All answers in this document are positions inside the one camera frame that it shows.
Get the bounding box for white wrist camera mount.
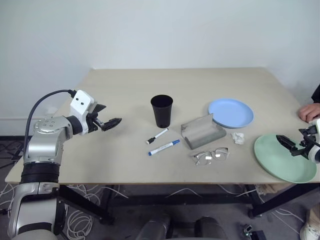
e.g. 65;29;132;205
306;118;320;165
69;89;97;134

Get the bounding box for black plastic cup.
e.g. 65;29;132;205
150;94;174;128

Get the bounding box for white tissue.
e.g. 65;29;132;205
230;131;245;145

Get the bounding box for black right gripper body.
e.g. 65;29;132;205
297;131;320;159

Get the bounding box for white floor cable tangle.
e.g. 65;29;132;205
0;183;131;240

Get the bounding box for light blue plate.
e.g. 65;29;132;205
208;98;255;130

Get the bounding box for person's black sleeve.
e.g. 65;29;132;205
311;83;320;105

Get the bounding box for person's bare hand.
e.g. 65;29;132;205
297;103;320;123

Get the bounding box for small black floor device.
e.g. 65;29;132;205
241;224;267;240

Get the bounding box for white marker with black cap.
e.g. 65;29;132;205
145;127;170;145

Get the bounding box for person's white shoe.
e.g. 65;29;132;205
299;221;320;240

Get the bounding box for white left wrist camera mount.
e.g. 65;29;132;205
69;89;97;134

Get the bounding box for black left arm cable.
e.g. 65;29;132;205
23;89;77;157

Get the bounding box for dark rounded shape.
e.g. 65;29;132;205
136;214;172;240
194;216;228;240

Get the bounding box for thin-framed eyeglasses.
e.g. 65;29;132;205
192;146;230;167

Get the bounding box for black metal table frame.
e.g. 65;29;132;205
56;183;320;226

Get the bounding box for beige trouser leg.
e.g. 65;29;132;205
306;203;320;226

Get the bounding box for white sneaker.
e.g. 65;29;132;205
256;184;280;197

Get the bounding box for grey glasses case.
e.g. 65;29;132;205
180;113;227;150

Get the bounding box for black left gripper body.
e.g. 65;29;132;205
86;109;105;134

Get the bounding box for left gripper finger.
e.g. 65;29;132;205
100;117;123;132
92;103;108;114

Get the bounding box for light green plate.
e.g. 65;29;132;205
254;133;318;184

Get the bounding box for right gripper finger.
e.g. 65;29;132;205
275;134;300;157
298;124;319;136

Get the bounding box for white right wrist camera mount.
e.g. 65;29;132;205
306;118;320;165

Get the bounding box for white marker with blue cap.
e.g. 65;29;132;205
147;139;181;157

